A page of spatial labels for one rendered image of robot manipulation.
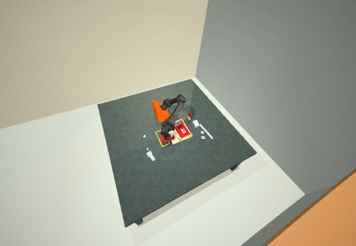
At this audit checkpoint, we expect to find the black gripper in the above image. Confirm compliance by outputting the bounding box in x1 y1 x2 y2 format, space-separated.
164 129 171 140

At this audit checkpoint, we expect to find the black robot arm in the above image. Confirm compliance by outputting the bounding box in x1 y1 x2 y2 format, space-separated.
160 94 186 136

